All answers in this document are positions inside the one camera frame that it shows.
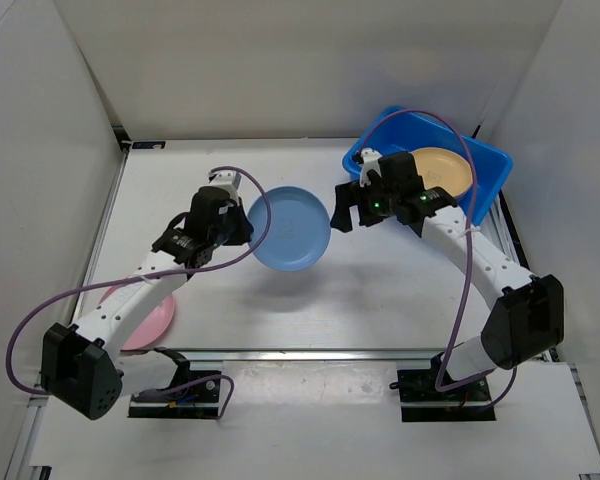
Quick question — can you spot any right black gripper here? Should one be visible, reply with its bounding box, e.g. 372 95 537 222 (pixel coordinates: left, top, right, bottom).
330 174 399 234

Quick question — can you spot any blue plate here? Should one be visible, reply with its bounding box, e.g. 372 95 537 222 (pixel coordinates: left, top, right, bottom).
254 186 331 272

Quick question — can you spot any orange plate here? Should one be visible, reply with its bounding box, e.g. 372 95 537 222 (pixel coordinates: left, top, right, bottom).
411 147 472 198

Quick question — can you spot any pink plate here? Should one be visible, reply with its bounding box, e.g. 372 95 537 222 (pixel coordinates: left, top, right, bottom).
96 283 175 351

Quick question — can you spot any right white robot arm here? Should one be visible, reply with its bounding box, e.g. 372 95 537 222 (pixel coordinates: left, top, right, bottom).
331 152 565 400

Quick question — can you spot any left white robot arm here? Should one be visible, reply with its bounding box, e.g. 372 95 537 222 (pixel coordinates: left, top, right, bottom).
41 179 253 420

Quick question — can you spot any blue plastic bin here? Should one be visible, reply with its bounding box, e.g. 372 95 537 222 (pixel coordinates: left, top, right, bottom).
342 106 513 225

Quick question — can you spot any small black label sticker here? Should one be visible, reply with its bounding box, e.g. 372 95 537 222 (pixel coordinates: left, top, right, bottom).
131 141 166 150

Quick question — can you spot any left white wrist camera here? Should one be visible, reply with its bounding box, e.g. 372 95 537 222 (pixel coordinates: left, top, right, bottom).
209 170 241 195

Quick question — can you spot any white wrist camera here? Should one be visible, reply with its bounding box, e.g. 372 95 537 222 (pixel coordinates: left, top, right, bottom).
209 170 241 195
354 147 382 187

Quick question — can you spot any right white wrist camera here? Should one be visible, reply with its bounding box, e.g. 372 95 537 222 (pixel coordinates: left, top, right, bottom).
354 147 382 187

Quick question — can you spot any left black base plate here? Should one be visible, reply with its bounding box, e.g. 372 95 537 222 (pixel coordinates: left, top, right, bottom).
127 347 235 420

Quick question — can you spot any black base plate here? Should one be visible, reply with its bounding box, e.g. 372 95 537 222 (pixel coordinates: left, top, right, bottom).
389 369 496 423
127 347 235 420

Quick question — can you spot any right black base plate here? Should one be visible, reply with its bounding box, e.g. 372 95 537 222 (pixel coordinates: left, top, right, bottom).
389 369 496 423

